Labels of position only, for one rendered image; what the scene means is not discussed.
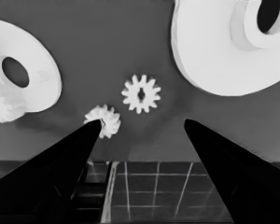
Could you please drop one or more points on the white round carrier with pins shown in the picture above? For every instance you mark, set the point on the white round carrier with pins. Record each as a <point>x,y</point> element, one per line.
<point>37,46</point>

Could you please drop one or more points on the dark robot body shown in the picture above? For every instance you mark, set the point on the dark robot body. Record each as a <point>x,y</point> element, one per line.
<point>90,199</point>

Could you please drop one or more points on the small white gear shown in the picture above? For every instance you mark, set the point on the small white gear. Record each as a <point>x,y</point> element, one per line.
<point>149,95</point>
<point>3,109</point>
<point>110,124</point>

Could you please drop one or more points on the large thick white disc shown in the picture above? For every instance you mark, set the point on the large thick white disc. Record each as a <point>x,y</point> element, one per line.
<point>208,56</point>

